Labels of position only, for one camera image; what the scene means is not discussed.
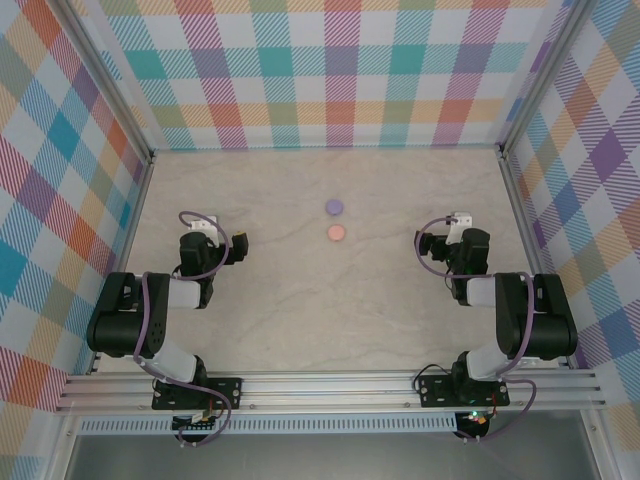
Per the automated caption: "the aluminium side rail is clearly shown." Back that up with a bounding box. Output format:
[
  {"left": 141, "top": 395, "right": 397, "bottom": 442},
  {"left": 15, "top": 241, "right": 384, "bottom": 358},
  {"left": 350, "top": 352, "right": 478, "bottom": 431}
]
[
  {"left": 87, "top": 152, "right": 156, "bottom": 376},
  {"left": 498, "top": 149, "right": 574, "bottom": 371}
]

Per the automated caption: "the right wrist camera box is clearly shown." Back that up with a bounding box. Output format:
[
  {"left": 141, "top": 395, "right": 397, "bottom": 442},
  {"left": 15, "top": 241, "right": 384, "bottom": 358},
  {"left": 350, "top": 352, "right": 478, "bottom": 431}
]
[{"left": 444, "top": 211, "right": 474, "bottom": 246}]

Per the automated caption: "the perforated grey cable tray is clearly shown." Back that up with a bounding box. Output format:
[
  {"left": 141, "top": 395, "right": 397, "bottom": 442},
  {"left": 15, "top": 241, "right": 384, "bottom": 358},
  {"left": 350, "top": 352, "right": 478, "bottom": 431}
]
[{"left": 78, "top": 417, "right": 460, "bottom": 435}]

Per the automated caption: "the thin aluminium back rail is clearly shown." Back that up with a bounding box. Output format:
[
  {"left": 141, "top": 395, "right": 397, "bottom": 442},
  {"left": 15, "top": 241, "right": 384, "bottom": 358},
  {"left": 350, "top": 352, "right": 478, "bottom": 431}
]
[{"left": 149, "top": 143, "right": 504, "bottom": 153}]

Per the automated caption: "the grey metal base plate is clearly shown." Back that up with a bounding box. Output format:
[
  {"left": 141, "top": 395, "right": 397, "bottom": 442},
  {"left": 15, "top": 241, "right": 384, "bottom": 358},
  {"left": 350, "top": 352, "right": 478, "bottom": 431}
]
[{"left": 62, "top": 432, "right": 604, "bottom": 480}]

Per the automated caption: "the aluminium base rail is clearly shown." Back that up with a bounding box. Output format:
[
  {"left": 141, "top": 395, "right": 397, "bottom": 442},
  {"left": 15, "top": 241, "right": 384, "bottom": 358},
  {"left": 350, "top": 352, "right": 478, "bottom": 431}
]
[{"left": 54, "top": 368, "right": 607, "bottom": 414}]

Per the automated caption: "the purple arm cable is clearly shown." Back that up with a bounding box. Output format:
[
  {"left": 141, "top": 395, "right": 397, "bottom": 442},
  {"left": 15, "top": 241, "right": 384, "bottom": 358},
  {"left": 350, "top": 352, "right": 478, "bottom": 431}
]
[
  {"left": 132, "top": 209, "right": 234, "bottom": 448},
  {"left": 413, "top": 214, "right": 539, "bottom": 444}
]

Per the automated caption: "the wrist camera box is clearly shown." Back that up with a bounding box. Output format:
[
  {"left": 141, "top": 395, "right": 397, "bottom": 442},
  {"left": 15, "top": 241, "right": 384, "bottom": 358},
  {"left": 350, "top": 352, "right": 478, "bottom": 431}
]
[
  {"left": 191, "top": 214, "right": 222, "bottom": 241},
  {"left": 444, "top": 211, "right": 474, "bottom": 246}
]

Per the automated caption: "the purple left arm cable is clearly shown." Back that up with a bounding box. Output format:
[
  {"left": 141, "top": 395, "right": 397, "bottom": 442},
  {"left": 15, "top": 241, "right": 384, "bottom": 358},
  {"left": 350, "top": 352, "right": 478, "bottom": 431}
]
[{"left": 132, "top": 209, "right": 234, "bottom": 448}]

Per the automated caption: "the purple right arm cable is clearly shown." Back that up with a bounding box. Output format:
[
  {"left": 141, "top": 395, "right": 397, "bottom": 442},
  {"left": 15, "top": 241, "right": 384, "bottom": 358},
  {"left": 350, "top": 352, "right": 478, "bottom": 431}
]
[{"left": 413, "top": 214, "right": 539, "bottom": 444}]

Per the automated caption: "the aluminium frame post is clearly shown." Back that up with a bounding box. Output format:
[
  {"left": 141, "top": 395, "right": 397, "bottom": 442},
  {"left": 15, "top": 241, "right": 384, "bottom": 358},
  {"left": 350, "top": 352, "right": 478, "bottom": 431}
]
[
  {"left": 52, "top": 0, "right": 155, "bottom": 166},
  {"left": 497, "top": 0, "right": 594, "bottom": 154}
]

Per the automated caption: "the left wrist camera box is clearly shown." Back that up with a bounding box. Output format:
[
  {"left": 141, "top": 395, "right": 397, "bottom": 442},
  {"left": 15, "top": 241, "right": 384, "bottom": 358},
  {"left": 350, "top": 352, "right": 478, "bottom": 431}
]
[{"left": 191, "top": 214, "right": 222, "bottom": 241}]

